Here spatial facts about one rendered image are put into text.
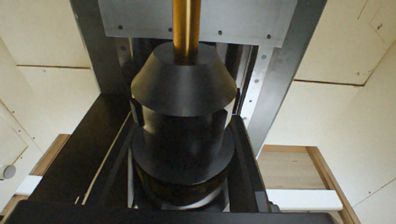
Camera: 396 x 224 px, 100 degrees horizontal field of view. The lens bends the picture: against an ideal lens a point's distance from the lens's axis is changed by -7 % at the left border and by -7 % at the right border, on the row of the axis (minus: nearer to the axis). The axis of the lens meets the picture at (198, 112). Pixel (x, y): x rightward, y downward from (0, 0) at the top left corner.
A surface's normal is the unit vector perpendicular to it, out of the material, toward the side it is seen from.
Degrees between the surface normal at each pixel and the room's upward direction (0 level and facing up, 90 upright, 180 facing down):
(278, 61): 90
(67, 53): 90
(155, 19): 90
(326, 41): 90
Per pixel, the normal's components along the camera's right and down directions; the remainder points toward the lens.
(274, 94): -0.01, 0.65
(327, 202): 0.06, -0.75
